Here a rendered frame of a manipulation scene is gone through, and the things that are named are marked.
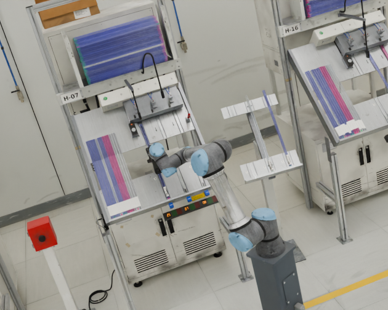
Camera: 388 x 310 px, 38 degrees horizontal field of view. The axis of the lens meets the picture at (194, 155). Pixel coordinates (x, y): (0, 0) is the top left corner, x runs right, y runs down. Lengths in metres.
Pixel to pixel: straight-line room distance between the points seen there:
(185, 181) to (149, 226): 0.50
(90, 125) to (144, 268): 1.02
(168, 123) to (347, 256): 1.41
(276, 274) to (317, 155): 1.21
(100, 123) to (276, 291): 1.43
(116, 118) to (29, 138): 1.74
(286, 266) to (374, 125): 1.17
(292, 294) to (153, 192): 0.96
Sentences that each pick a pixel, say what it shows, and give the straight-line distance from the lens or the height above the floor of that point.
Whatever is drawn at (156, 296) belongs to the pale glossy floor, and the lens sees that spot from 3.74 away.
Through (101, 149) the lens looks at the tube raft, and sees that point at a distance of 3.34.
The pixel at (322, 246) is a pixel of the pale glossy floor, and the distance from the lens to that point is 3.83.
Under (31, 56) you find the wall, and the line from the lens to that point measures 4.87.
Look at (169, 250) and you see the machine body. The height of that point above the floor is 0.21.
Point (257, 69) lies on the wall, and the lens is 5.30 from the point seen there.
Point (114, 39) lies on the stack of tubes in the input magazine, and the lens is 3.36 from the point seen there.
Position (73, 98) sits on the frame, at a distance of 3.43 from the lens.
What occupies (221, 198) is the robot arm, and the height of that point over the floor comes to 0.93.
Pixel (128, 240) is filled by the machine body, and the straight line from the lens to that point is 3.64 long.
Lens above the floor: 2.21
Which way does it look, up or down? 24 degrees down
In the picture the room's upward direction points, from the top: 14 degrees counter-clockwise
